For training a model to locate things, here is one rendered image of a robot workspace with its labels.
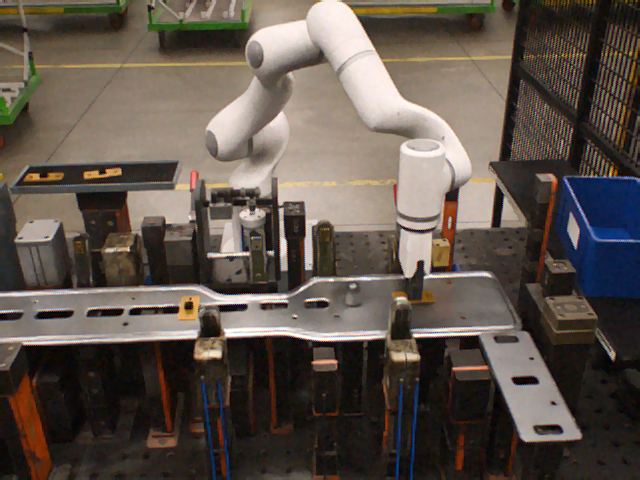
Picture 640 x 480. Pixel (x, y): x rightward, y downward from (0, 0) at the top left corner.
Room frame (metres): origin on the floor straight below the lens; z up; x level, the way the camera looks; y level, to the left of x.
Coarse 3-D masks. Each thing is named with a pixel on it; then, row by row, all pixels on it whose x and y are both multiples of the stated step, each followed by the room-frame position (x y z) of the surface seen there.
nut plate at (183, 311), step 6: (186, 300) 1.24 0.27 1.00; (192, 300) 1.24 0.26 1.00; (198, 300) 1.24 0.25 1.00; (180, 306) 1.22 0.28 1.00; (186, 306) 1.21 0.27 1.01; (192, 306) 1.21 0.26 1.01; (198, 306) 1.22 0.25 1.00; (180, 312) 1.20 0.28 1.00; (186, 312) 1.20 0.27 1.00; (192, 312) 1.20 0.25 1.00; (180, 318) 1.18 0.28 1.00; (186, 318) 1.18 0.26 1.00; (192, 318) 1.18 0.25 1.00
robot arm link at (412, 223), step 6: (402, 216) 1.21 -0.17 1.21; (438, 216) 1.21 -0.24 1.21; (402, 222) 1.21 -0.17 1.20; (408, 222) 1.20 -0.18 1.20; (414, 222) 1.20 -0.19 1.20; (420, 222) 1.19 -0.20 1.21; (426, 222) 1.20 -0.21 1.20; (432, 222) 1.20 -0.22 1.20; (438, 222) 1.21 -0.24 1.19; (414, 228) 1.20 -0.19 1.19; (420, 228) 1.19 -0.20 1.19; (426, 228) 1.20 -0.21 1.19
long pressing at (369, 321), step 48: (96, 288) 1.30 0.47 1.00; (144, 288) 1.29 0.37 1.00; (192, 288) 1.29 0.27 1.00; (336, 288) 1.29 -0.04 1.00; (384, 288) 1.28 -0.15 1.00; (432, 288) 1.28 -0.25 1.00; (480, 288) 1.28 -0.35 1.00; (0, 336) 1.13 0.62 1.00; (48, 336) 1.13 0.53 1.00; (96, 336) 1.13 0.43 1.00; (144, 336) 1.13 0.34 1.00; (192, 336) 1.13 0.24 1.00; (240, 336) 1.13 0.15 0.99; (288, 336) 1.13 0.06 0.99; (336, 336) 1.12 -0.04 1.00; (384, 336) 1.12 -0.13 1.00; (432, 336) 1.12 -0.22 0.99
